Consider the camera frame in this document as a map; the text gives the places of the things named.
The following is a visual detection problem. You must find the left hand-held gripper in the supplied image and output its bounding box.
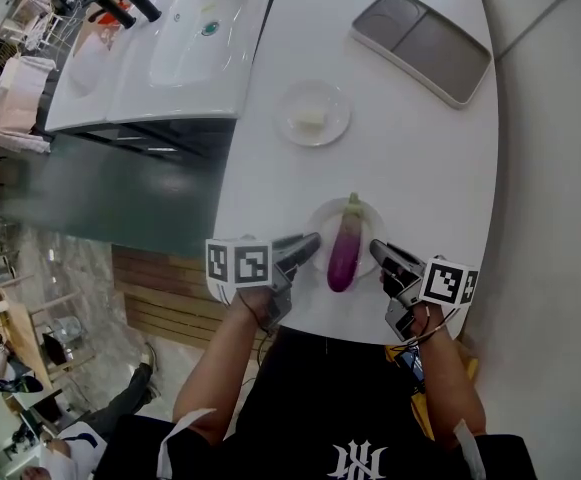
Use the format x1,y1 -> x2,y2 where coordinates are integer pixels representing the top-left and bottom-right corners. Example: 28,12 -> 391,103
204,232 -> 322,334

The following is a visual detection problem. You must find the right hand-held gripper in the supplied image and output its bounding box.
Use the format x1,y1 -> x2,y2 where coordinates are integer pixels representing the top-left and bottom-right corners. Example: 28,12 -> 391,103
369,238 -> 481,342

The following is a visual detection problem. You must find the purple eggplant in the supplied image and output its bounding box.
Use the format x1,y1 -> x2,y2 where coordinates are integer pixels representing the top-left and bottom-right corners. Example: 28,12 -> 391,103
326,192 -> 366,294

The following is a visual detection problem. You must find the person's left forearm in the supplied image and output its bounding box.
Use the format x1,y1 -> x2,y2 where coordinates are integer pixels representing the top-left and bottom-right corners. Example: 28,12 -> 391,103
172,287 -> 272,448

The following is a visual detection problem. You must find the person's right forearm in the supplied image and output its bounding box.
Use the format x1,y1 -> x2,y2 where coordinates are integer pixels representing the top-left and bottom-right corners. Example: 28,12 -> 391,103
409,302 -> 488,450

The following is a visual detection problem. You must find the white table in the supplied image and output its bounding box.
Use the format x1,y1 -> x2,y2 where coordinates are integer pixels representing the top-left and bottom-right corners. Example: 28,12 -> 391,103
213,0 -> 500,346

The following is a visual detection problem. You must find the white food block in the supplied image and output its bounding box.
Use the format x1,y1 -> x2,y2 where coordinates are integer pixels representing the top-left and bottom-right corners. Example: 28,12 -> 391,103
293,109 -> 327,132

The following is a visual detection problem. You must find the wooden slatted panel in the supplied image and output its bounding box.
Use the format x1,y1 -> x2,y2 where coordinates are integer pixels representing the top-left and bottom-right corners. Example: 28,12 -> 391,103
111,244 -> 272,354

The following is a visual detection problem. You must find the person's black shirt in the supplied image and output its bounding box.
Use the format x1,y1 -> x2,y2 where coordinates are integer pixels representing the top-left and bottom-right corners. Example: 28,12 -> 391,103
94,325 -> 539,480

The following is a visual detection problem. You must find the dark green counter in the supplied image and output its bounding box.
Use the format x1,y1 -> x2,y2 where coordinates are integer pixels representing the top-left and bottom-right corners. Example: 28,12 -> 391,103
0,117 -> 237,259

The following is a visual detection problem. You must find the grey tray with white rim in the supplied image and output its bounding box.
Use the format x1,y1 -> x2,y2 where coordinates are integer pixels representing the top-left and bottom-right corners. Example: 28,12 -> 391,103
349,0 -> 493,110

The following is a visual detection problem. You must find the large white sink basin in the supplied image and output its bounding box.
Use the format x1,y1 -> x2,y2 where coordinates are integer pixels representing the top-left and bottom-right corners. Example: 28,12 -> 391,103
107,0 -> 280,125

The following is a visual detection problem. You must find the small white sink basin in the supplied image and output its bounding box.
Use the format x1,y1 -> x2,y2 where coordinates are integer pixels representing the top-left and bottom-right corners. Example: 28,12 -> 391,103
44,17 -> 137,134

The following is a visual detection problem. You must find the wooden side table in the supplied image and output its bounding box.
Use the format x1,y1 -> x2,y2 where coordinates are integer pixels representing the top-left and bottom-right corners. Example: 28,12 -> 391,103
0,280 -> 54,392

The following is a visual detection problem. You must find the black faucet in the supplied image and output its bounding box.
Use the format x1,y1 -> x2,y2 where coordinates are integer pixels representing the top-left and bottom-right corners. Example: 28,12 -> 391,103
118,0 -> 164,24
87,0 -> 138,31

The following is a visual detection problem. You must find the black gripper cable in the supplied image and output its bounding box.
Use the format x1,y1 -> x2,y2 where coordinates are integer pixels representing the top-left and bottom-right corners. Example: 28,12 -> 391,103
389,305 -> 459,355
237,287 -> 272,369

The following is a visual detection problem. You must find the white arm strap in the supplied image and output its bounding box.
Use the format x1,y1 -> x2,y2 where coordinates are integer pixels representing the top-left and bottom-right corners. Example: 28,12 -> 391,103
452,417 -> 487,480
155,407 -> 218,480

